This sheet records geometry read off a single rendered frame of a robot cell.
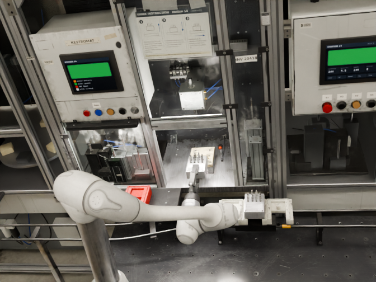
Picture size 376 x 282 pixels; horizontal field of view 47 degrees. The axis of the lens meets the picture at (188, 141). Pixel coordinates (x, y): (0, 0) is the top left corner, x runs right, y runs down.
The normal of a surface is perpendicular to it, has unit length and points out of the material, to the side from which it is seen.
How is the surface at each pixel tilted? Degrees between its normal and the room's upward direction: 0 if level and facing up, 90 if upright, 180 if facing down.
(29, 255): 0
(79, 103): 90
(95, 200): 39
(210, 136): 90
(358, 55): 90
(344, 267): 0
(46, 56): 90
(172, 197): 0
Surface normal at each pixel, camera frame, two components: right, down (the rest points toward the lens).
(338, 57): -0.13, 0.61
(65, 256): -0.15, -0.80
